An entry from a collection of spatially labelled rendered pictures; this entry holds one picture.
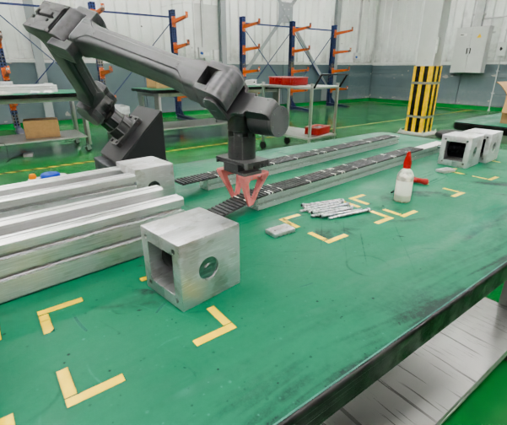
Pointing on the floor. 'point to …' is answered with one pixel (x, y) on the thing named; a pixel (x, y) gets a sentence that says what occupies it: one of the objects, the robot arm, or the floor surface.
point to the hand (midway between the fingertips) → (242, 198)
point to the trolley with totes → (309, 109)
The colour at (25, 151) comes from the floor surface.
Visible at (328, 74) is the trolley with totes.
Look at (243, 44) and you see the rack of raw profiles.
